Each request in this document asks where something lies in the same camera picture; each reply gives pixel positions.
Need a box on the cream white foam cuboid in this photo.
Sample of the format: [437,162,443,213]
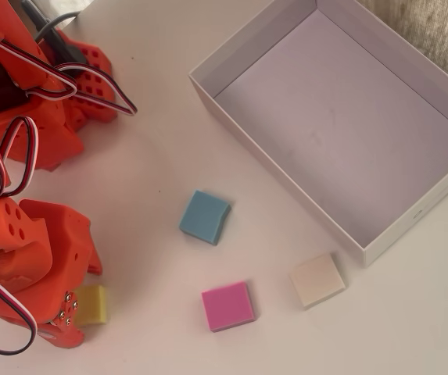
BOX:
[288,252,346,310]

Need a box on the yellow foam cuboid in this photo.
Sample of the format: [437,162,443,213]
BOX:
[74,284,109,327]

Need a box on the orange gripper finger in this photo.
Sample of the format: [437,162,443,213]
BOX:
[85,249,104,277]
[35,290,86,349]

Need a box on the white cardboard box bin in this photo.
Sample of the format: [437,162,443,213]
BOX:
[187,0,448,269]

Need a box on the red white black servo cable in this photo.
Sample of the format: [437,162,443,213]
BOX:
[0,265,39,356]
[0,19,138,116]

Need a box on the blue foam cuboid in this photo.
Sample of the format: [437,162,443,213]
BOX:
[177,189,232,247]

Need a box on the orange robot base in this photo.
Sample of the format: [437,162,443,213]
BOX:
[31,29,117,123]

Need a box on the dark grey power cable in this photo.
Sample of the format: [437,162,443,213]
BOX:
[20,0,81,30]

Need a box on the pink foam cuboid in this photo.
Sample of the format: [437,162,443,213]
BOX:
[201,280,257,333]

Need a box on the orange gripper body with servo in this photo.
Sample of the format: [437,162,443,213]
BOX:
[0,198,93,324]

